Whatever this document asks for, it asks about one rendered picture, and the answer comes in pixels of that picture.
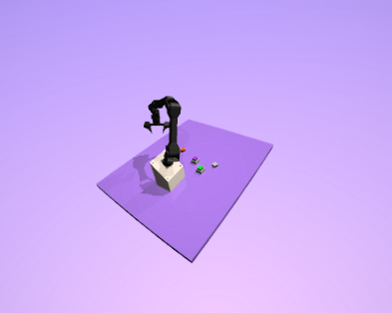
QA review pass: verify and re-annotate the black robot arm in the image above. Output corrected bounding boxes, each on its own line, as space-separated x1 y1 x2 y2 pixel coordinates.
148 96 182 168

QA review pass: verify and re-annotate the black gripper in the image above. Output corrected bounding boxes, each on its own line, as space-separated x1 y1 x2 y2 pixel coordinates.
144 118 169 133

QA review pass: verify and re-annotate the green button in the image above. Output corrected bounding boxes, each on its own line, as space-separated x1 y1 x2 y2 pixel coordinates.
196 165 205 174

